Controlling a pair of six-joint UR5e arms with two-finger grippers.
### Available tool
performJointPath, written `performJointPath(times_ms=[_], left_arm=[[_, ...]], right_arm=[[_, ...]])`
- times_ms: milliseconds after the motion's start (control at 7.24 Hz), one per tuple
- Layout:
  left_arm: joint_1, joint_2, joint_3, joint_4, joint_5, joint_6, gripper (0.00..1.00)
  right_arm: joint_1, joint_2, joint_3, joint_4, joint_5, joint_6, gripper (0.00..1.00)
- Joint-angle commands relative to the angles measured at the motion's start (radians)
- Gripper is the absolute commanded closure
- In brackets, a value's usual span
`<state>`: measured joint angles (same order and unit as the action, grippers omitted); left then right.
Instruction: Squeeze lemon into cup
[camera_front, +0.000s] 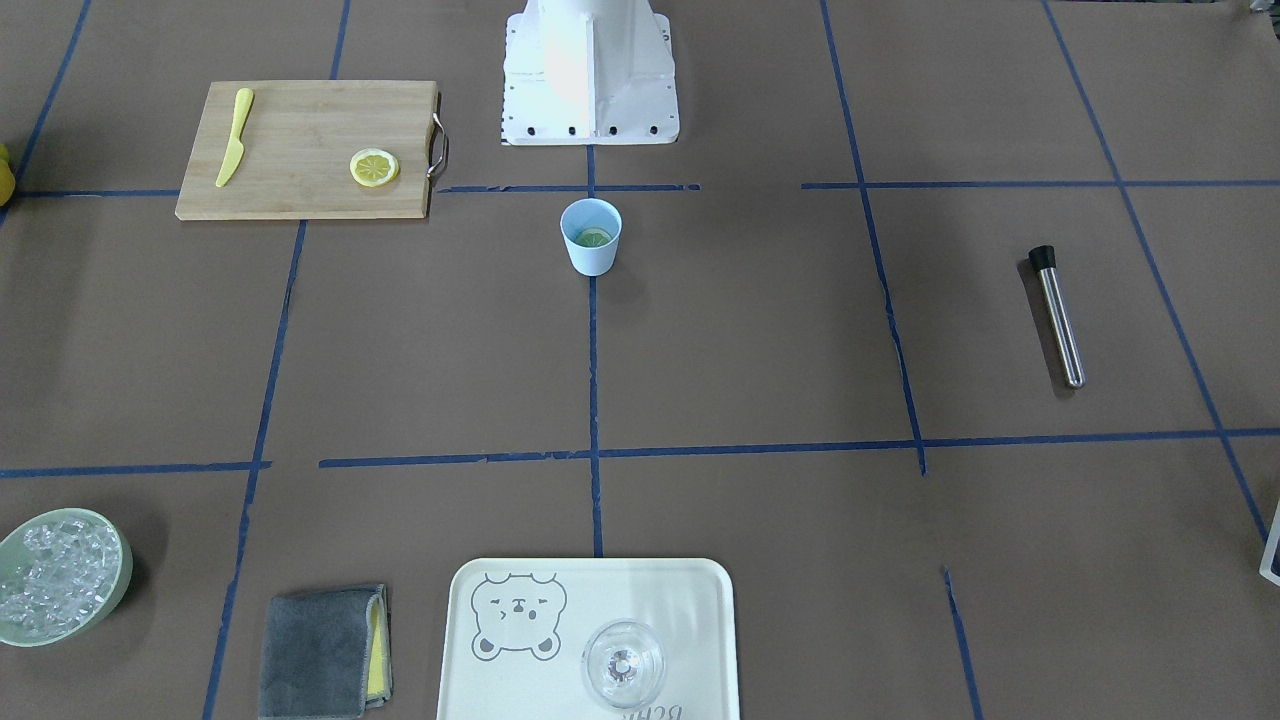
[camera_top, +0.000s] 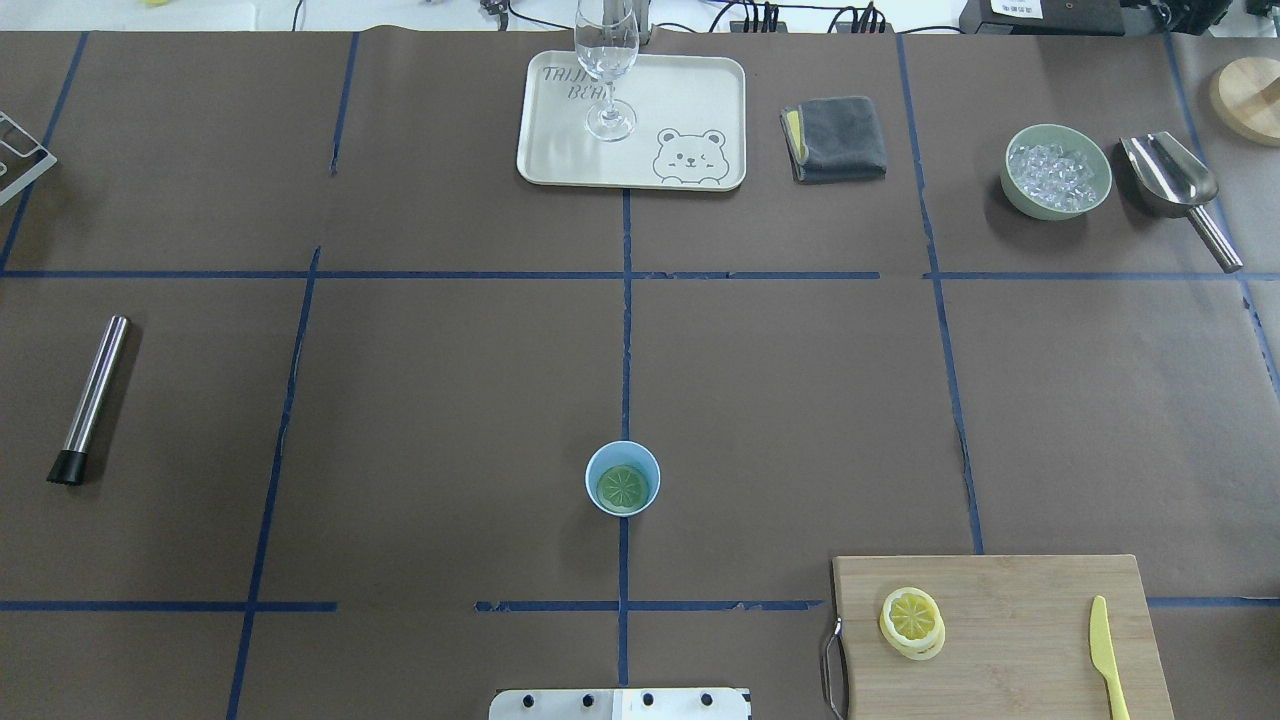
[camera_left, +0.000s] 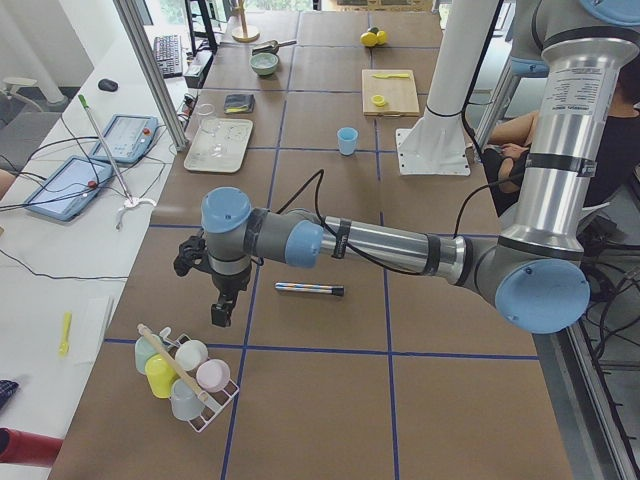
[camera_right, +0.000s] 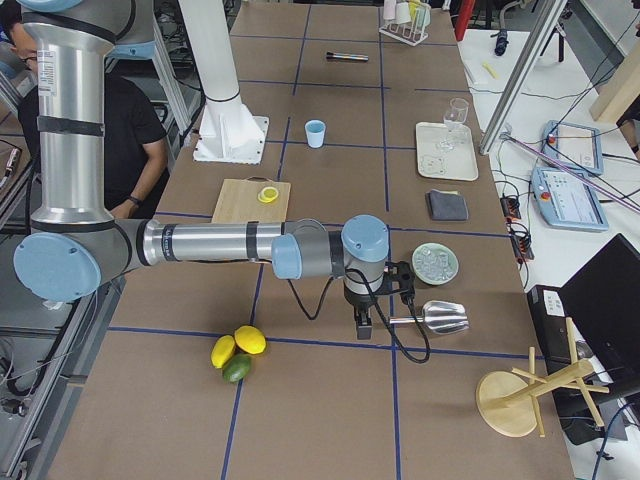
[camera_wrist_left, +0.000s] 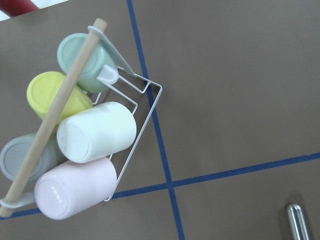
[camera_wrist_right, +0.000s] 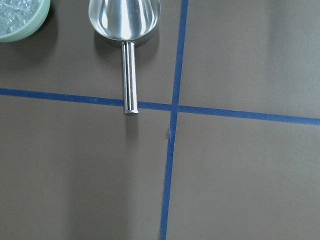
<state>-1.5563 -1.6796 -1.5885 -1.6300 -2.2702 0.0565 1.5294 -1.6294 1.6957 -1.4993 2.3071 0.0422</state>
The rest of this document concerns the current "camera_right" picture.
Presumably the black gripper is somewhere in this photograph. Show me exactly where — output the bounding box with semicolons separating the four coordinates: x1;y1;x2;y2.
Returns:
343;261;416;340

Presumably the stainless steel ice scoop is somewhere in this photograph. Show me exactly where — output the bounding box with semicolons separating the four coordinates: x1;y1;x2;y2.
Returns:
389;300;470;335

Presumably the blue paper cup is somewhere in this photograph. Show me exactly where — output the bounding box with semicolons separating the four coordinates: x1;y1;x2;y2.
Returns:
305;119;326;149

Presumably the steel muddler black tip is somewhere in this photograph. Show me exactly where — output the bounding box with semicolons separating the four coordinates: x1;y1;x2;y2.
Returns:
325;51;369;63

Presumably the whole yellow lemon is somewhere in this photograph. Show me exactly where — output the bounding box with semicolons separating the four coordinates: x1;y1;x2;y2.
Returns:
210;335;236;369
234;325;267;355

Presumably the yellow lemon slice on board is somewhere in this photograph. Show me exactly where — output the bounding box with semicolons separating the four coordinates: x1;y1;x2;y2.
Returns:
257;186;279;204

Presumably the green bowl of ice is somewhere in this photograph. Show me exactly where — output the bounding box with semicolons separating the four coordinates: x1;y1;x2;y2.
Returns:
411;243;459;286

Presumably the whole green lime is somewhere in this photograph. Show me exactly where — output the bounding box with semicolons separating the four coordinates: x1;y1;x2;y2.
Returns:
222;354;252;383

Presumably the folded grey yellow cloth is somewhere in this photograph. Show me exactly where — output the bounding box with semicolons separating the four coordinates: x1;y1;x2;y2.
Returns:
425;189;469;221

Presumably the round wooden stand base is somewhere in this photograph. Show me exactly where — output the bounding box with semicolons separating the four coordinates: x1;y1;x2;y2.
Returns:
476;317;609;438

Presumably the bamboo cutting board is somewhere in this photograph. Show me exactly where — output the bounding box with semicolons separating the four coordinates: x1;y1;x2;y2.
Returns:
211;179;291;224

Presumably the beige bear serving tray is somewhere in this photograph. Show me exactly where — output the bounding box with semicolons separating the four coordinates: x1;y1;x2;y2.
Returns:
415;122;479;181

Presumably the clear wine glass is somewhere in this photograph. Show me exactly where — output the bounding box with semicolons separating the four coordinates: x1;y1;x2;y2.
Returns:
439;98;469;151

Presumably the blue teach pendant near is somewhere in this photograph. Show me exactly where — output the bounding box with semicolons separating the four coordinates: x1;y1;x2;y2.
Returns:
531;167;609;232

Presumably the blue teach pendant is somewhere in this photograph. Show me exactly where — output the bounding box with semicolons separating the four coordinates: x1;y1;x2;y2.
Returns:
542;120;604;176
531;167;609;232

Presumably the black monitor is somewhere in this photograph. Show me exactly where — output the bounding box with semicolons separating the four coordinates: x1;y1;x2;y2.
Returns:
559;234;640;380

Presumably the blue teach pendant far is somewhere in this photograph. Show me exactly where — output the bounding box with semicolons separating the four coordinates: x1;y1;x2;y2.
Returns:
542;120;604;176

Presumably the seated person black shirt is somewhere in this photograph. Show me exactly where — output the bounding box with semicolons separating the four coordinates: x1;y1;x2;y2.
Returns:
1;1;169;219

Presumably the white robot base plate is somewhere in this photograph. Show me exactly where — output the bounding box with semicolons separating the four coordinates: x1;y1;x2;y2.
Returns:
193;98;269;165

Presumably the white wire cup rack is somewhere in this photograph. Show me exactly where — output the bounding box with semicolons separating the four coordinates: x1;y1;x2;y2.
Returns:
379;0;431;46

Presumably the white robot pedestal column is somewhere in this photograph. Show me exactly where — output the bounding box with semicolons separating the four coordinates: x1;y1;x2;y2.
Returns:
179;0;240;103

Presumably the aluminium frame post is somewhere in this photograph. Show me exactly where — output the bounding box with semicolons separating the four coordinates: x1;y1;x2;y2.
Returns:
479;0;567;155

